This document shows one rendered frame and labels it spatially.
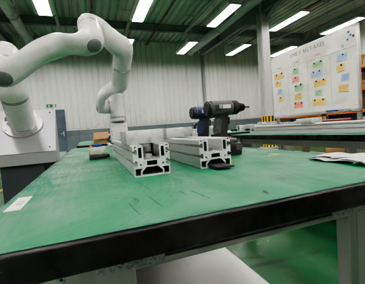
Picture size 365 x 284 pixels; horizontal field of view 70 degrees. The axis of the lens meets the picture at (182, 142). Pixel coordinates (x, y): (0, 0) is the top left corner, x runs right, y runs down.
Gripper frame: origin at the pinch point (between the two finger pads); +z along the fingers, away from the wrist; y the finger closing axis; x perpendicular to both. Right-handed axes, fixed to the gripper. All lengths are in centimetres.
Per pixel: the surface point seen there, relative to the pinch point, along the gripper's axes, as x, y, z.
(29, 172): 6.5, 45.9, 7.0
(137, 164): 85, 4, 0
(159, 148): 85, -3, -4
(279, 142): -47, -150, 10
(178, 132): 53, -19, -8
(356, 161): 109, -45, 2
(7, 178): 7, 56, 9
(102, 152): 21.1, 10.8, -0.3
